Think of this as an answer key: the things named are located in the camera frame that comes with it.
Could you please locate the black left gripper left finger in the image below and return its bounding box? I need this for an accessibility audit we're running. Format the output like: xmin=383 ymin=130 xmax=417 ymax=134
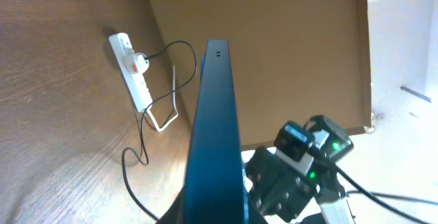
xmin=156 ymin=189 xmax=185 ymax=224

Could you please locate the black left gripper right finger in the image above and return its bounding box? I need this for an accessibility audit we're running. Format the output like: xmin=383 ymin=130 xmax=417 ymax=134
xmin=248 ymin=197 xmax=268 ymax=224

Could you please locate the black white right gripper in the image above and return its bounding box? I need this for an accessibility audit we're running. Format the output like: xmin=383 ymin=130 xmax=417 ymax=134
xmin=245 ymin=147 xmax=346 ymax=223

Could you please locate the blue Galaxy smartphone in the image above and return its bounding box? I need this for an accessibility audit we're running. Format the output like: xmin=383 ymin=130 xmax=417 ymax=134
xmin=183 ymin=39 xmax=248 ymax=223

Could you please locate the black charger cable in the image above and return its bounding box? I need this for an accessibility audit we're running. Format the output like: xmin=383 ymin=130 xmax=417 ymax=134
xmin=121 ymin=40 xmax=198 ymax=222

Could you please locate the white charger plug adapter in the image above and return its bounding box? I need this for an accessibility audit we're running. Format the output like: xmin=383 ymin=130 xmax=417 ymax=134
xmin=125 ymin=53 xmax=149 ymax=75

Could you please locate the white power strip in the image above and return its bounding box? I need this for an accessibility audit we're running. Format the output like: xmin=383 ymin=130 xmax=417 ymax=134
xmin=109 ymin=33 xmax=152 ymax=112

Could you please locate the white power strip cord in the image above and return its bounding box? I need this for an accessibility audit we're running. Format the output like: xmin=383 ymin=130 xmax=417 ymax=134
xmin=146 ymin=64 xmax=180 ymax=133

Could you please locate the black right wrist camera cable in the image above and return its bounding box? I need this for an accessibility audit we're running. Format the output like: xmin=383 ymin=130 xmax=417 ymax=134
xmin=333 ymin=165 xmax=438 ymax=224

